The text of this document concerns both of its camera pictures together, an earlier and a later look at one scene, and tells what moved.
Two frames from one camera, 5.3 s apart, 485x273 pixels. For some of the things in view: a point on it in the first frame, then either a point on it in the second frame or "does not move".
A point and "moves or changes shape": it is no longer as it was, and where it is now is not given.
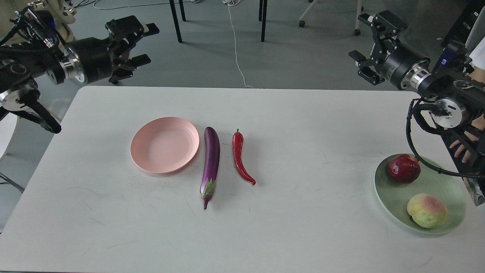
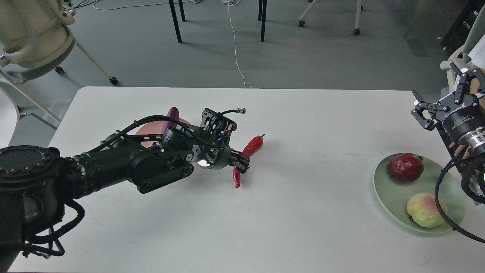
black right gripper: x=398 y=63 → x=466 y=115
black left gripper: x=98 y=56 → x=220 y=157
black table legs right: x=262 y=17 does not move
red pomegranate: x=403 y=168 does not move
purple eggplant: x=211 y=152 → x=173 y=113
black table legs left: x=174 y=16 does not move
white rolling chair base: x=359 y=8 does not move
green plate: x=393 y=198 does not move
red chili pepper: x=238 y=139 moves or changes shape
